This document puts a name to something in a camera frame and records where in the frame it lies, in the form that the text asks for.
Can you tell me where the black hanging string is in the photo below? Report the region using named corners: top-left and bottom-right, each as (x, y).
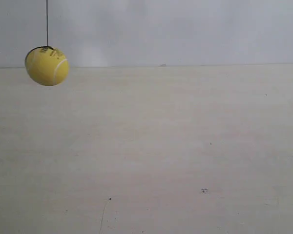
top-left (45, 0), bottom-right (49, 47)

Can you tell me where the yellow tennis ball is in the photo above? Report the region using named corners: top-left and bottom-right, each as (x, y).
top-left (24, 46), bottom-right (70, 86)

